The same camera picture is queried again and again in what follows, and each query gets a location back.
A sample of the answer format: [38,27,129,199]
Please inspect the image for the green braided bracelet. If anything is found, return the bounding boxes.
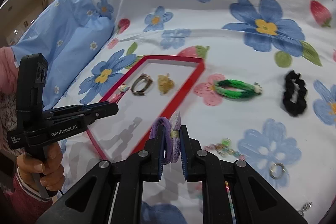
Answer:
[213,78,263,100]

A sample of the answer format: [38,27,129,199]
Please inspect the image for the red jewelry tray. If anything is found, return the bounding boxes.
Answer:
[87,55,205,161]

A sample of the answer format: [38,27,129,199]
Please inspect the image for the purple hair tie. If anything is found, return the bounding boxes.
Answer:
[148,110,182,164]

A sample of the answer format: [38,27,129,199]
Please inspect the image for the floral bed sheet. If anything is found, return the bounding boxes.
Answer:
[58,0,335,223]

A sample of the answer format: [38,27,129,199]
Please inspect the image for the left hand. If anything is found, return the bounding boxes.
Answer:
[17,143,65,191]

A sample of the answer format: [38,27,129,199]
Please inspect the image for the pink charm keychain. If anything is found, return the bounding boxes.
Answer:
[108,84,129,104]

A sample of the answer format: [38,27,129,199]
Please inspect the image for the black scrunchie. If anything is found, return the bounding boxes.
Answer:
[282,71,307,117]

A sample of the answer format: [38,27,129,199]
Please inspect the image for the yellow claw hair clip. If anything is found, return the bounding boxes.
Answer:
[158,73,175,94]

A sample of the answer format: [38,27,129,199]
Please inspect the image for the red knit sleeve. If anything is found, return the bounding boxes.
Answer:
[1,170,53,223]

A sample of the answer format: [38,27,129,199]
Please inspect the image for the silver ring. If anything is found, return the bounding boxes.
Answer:
[269,162,286,179]

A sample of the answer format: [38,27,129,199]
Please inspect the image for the blue pillow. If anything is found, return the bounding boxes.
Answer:
[11,0,114,110]

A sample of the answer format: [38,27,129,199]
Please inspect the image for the colourful beaded bracelet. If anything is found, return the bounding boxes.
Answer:
[203,138,245,159]

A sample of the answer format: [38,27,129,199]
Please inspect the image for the rose gold wristwatch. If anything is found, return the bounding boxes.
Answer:
[130,73,153,96]

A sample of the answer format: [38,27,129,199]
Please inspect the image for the silver chain bracelet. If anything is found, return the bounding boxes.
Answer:
[298,201,313,216]

